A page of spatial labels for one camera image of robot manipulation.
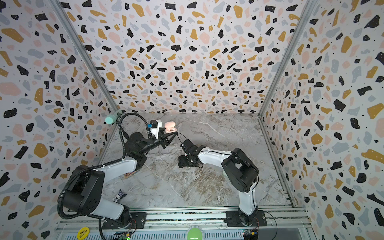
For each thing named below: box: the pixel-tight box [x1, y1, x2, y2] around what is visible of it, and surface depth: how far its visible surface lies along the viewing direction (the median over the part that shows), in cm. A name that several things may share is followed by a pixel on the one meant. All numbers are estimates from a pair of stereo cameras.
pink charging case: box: [164, 121, 177, 134], surface depth 78 cm
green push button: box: [186, 225, 205, 240], surface depth 70 cm
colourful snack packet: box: [113, 188, 127, 202], surface depth 80 cm
